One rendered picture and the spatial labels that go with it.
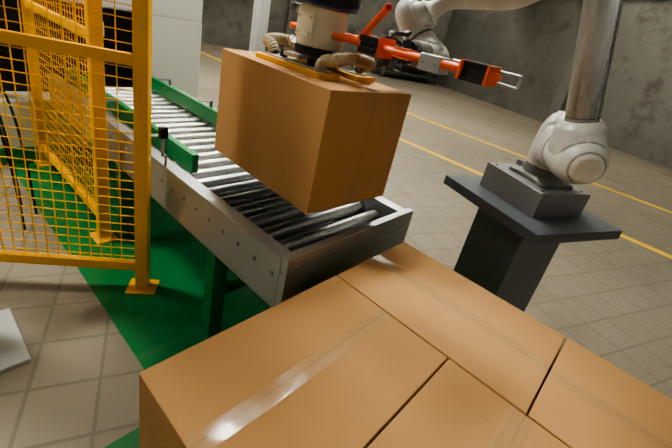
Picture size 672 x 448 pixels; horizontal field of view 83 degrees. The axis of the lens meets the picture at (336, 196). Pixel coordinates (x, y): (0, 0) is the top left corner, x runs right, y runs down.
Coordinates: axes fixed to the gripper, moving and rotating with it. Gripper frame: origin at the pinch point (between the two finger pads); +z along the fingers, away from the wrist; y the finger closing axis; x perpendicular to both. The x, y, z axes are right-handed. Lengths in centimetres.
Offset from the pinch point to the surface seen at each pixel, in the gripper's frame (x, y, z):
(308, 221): 10, 66, 6
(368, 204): 7, 65, -29
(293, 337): -31, 66, 49
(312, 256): -13, 62, 26
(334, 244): -13, 61, 16
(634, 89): 16, -8, -962
